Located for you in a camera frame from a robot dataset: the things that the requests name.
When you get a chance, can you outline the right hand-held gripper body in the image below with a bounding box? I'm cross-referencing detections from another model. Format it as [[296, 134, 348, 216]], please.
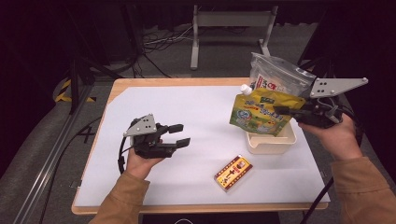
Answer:
[[291, 77, 369, 130]]

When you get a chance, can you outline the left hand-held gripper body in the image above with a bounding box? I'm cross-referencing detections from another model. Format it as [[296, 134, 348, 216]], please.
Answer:
[[123, 113, 179, 160]]

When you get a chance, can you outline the yellow spouted sauce pouch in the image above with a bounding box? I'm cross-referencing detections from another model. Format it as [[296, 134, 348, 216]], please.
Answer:
[[229, 83, 307, 137]]

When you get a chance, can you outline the clear bag of dried seaweed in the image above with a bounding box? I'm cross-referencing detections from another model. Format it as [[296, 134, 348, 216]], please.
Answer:
[[248, 51, 318, 98]]

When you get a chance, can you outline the white plastic container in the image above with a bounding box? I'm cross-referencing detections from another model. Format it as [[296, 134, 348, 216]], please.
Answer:
[[246, 121, 298, 155]]

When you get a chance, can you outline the person's left hand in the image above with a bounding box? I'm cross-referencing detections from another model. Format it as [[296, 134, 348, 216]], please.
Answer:
[[125, 147, 166, 181]]

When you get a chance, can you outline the person's right hand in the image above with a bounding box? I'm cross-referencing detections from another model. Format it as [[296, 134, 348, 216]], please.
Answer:
[[298, 113, 364, 161]]

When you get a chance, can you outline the white table mat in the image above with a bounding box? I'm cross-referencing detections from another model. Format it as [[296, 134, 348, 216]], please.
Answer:
[[74, 85, 331, 207]]

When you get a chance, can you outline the black metal stand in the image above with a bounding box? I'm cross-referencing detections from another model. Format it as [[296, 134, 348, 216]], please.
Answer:
[[66, 55, 123, 115], [297, 55, 336, 82]]

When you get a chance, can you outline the small red and yellow box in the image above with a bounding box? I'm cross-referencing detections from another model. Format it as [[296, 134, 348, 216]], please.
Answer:
[[213, 154, 254, 193]]

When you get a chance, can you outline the yellow and black hazard tape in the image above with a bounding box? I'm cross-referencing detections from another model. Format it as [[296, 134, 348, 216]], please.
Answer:
[[55, 78, 96, 104]]

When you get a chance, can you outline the grey metal stand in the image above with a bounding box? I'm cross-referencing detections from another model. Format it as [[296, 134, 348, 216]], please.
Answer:
[[190, 4, 279, 71]]

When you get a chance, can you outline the left hand-held gripper cable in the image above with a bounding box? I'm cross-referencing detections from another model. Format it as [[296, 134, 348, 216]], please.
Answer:
[[117, 136, 135, 175]]

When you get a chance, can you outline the hand-held gripper cable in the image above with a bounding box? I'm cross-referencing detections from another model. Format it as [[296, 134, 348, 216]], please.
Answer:
[[299, 104, 366, 224], [117, 136, 135, 175]]

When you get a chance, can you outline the right hand-held gripper cable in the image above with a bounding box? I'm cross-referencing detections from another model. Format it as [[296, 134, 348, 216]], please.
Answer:
[[299, 104, 366, 224]]

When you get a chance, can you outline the black floor cable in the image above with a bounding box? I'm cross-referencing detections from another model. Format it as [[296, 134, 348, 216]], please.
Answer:
[[39, 117, 103, 224]]

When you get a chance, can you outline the bundle of floor cables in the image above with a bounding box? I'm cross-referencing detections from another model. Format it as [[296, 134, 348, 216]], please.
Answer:
[[130, 26, 194, 78]]

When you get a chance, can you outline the aluminium rail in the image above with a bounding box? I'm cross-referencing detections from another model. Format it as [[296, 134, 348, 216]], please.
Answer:
[[12, 83, 94, 224]]

